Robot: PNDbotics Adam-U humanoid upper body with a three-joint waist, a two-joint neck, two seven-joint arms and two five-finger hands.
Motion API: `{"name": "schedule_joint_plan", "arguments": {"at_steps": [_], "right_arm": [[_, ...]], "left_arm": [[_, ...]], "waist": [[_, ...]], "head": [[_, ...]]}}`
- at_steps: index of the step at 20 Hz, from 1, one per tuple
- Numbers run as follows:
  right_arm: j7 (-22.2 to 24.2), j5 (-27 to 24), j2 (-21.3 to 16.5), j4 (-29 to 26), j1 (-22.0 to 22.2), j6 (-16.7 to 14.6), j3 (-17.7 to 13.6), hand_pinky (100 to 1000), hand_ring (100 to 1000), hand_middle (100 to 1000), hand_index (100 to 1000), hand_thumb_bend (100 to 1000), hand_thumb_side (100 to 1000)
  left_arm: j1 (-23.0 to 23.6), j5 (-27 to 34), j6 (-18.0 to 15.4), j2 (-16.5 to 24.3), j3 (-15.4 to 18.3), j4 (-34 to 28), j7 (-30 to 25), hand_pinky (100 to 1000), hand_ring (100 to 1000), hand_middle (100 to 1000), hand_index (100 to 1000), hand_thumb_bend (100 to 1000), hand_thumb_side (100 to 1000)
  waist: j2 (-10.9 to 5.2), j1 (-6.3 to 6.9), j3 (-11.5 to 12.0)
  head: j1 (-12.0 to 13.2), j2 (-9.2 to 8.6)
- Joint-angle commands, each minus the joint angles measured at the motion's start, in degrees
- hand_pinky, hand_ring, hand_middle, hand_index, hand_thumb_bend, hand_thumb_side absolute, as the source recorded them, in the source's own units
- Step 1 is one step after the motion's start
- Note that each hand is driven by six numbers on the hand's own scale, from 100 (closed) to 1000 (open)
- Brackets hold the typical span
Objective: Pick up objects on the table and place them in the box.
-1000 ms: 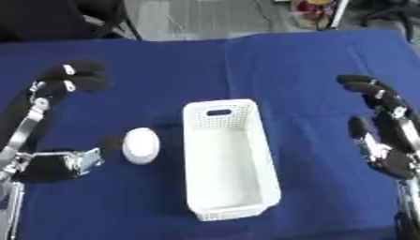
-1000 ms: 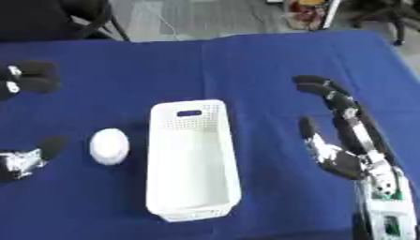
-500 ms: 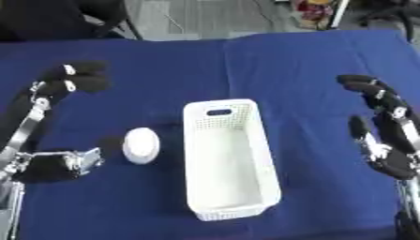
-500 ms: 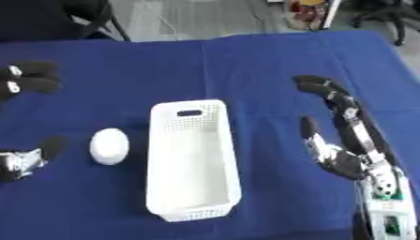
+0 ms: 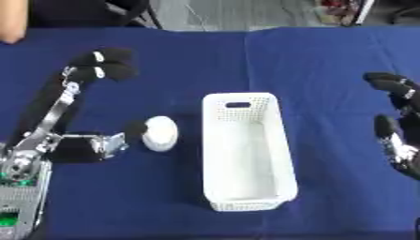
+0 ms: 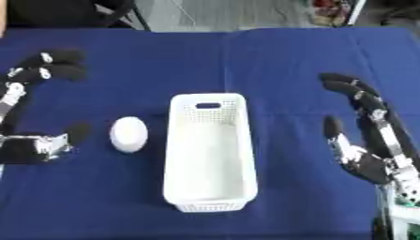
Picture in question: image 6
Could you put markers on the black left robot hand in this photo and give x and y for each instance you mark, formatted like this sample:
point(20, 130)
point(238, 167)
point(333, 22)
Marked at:
point(22, 146)

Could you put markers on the red and white bag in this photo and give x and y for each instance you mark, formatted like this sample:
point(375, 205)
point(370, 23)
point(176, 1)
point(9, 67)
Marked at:
point(330, 12)

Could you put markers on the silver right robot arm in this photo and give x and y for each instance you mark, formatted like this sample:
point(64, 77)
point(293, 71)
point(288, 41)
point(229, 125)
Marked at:
point(402, 209)

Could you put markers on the black chair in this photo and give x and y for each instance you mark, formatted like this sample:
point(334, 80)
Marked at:
point(117, 14)

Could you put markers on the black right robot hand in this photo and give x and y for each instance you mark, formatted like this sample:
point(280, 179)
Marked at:
point(377, 137)

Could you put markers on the white plastic basket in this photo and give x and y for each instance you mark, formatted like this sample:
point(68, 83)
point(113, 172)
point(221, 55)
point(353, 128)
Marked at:
point(209, 152)

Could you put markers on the white oval object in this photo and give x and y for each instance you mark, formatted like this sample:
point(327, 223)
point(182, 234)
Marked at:
point(128, 134)

